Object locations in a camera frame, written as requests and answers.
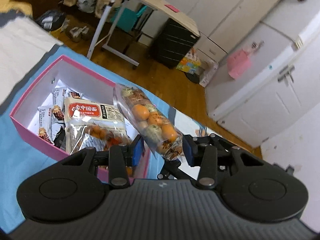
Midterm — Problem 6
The striped bed sheet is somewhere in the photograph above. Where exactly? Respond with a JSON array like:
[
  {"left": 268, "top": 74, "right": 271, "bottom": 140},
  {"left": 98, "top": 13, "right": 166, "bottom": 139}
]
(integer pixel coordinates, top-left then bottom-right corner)
[{"left": 0, "top": 10, "right": 208, "bottom": 234}]

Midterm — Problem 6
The clear bag of round snacks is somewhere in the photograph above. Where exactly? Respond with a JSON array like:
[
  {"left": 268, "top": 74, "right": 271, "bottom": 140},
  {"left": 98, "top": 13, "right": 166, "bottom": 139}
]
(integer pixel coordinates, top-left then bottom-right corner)
[{"left": 113, "top": 83, "right": 183, "bottom": 161}]

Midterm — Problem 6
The black suitcase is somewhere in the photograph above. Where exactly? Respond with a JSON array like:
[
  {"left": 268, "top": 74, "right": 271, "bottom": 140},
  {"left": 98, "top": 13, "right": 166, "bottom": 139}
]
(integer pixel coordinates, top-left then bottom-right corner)
[{"left": 149, "top": 18, "right": 200, "bottom": 69}]

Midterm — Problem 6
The white paper bag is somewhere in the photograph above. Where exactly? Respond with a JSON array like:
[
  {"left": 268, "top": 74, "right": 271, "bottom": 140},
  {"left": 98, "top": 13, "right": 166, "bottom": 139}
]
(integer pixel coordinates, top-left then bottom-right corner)
[{"left": 199, "top": 60, "right": 219, "bottom": 88}]

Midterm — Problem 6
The teal shopping bag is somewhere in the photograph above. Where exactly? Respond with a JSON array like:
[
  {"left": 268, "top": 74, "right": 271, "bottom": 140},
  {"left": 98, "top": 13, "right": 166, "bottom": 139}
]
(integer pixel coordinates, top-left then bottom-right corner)
[{"left": 116, "top": 5, "right": 147, "bottom": 33}]

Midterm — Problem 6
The white door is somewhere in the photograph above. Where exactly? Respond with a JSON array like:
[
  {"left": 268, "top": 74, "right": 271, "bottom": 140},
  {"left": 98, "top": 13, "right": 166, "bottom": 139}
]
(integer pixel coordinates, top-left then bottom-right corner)
[{"left": 206, "top": 7, "right": 319, "bottom": 147}]

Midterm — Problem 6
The pink storage box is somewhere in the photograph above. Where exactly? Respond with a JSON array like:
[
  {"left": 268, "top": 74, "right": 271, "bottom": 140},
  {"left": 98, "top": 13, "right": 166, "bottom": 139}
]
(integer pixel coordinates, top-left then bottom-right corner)
[{"left": 10, "top": 55, "right": 150, "bottom": 179}]

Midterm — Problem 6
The snack bar packet in box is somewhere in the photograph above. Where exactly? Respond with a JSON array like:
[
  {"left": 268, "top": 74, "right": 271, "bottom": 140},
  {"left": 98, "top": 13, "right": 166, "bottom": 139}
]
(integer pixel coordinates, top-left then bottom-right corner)
[{"left": 37, "top": 106, "right": 53, "bottom": 144}]

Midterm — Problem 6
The pink hanging cloth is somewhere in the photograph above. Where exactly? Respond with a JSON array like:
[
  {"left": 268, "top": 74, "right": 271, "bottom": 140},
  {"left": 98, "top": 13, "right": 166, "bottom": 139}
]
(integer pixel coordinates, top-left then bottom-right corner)
[{"left": 227, "top": 49, "right": 251, "bottom": 80}]

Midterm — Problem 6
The beige instant noodle packet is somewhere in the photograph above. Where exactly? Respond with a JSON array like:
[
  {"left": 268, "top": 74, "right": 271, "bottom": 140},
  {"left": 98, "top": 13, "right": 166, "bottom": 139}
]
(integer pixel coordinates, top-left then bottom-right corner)
[{"left": 64, "top": 97, "right": 126, "bottom": 154}]

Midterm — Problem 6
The colourful gift bag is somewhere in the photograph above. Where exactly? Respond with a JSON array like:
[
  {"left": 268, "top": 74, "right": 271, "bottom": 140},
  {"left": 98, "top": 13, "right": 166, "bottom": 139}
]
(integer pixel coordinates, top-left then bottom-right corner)
[{"left": 176, "top": 48, "right": 201, "bottom": 74}]

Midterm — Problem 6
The white rolling side table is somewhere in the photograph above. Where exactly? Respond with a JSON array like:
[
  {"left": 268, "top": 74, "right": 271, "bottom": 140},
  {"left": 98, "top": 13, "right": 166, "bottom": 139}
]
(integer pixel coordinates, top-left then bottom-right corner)
[{"left": 86, "top": 0, "right": 201, "bottom": 68}]

